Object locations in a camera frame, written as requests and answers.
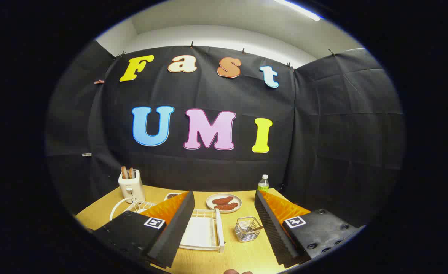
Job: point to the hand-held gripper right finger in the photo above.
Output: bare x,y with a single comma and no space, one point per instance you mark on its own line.
269,224

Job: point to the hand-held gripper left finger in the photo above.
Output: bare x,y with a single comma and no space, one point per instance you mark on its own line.
178,224

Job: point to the white divided bean dish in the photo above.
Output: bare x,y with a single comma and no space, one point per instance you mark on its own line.
171,196

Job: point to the beige round serving dish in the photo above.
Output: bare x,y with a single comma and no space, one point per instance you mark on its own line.
209,202

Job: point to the white ribbed drain tray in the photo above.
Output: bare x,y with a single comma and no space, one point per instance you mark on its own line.
199,232

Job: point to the green label drink bottle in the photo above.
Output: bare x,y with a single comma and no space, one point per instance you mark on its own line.
263,185

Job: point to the red-brown meat piece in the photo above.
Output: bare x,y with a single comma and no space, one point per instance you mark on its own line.
227,206
222,200

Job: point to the white toaster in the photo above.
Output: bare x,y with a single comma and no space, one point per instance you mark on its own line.
131,187

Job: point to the black backdrop cloth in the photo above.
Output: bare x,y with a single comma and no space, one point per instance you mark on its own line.
322,133

